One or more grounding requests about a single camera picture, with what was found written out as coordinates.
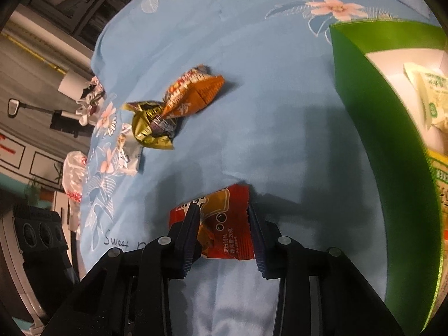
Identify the dark window frame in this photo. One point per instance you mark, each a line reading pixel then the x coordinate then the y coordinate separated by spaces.
pixel 87 3

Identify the black speaker device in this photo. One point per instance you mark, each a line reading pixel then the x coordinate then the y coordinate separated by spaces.
pixel 38 234

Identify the white plastic bag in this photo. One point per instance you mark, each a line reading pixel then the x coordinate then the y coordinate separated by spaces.
pixel 74 175

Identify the orange snack packet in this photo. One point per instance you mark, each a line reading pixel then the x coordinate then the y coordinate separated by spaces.
pixel 199 91

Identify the white cylinder cup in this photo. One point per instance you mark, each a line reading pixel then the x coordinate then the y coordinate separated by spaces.
pixel 71 84

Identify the small white snack packet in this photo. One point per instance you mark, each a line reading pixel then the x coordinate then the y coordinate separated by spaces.
pixel 124 157

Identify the blue floral bedsheet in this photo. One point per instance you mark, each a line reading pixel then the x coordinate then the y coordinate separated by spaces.
pixel 262 112

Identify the yellow snack packet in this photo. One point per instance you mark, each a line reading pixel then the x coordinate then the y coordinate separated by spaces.
pixel 441 182

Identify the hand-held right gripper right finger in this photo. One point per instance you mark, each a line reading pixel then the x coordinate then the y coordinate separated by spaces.
pixel 258 243

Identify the olive green snack packet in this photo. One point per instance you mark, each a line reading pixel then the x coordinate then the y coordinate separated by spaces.
pixel 147 129

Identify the green cardboard box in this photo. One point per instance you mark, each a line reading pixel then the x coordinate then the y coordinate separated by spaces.
pixel 378 147

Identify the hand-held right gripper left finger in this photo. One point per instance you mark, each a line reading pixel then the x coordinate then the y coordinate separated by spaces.
pixel 189 239

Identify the red snack packet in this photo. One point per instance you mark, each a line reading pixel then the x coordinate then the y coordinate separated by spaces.
pixel 225 224

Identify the white patterned crumpled bag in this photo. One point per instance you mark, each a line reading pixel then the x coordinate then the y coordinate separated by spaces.
pixel 90 101

